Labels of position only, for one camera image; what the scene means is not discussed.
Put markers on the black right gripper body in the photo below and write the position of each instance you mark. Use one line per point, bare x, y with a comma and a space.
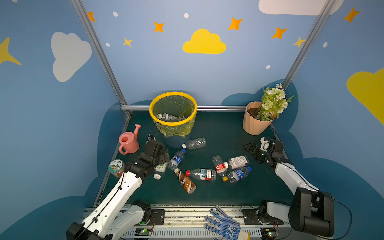
261, 153

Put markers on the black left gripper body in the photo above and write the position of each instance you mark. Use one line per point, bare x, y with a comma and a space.
160, 154

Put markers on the green white label bottle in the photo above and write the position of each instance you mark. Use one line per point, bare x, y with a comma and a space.
160, 170

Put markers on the white label square bottle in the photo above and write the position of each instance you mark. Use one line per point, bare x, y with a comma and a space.
238, 162

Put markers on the black white label bottle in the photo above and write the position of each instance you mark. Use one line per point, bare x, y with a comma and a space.
168, 118

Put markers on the brown coffee drink bottle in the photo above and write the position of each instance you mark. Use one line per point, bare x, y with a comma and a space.
185, 181

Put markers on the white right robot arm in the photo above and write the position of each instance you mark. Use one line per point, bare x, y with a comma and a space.
311, 211

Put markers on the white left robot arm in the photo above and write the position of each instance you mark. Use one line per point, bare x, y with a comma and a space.
104, 223

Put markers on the yellow rim waste bin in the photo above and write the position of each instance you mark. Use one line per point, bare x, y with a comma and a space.
174, 114

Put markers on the blue label pepsi bottle left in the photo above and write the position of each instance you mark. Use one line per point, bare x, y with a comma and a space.
176, 160

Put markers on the pink watering can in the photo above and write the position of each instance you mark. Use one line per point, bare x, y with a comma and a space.
129, 141

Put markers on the pink ribbed flower pot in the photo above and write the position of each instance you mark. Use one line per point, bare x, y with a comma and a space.
253, 126

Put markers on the round green lid jar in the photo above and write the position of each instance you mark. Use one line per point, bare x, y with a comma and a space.
117, 168

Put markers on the blue cap pepsi bottle right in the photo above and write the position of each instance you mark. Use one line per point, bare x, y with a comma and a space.
239, 174

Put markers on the clear crushed white cap bottle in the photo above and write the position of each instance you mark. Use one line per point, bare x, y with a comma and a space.
195, 144

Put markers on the white green artificial flowers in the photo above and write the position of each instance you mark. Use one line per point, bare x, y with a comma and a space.
274, 102

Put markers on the red cap water bottle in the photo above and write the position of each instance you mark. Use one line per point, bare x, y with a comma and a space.
202, 174

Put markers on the yellow cap red label bottle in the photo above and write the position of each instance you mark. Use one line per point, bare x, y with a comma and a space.
220, 167

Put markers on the blue dotted work glove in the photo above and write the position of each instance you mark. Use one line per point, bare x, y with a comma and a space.
224, 226

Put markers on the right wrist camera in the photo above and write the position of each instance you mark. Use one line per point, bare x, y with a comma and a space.
265, 142

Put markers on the aluminium back frame rail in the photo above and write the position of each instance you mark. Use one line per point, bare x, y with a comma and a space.
199, 108

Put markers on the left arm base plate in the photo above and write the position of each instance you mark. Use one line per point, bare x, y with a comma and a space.
155, 217

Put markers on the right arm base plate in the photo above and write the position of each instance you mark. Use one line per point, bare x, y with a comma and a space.
253, 216

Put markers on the right aluminium frame post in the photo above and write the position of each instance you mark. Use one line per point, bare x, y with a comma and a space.
311, 38

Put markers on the aluminium frame post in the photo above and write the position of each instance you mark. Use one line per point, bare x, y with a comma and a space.
311, 38
87, 24

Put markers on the left aluminium frame post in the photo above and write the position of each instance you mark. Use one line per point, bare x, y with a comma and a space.
87, 24

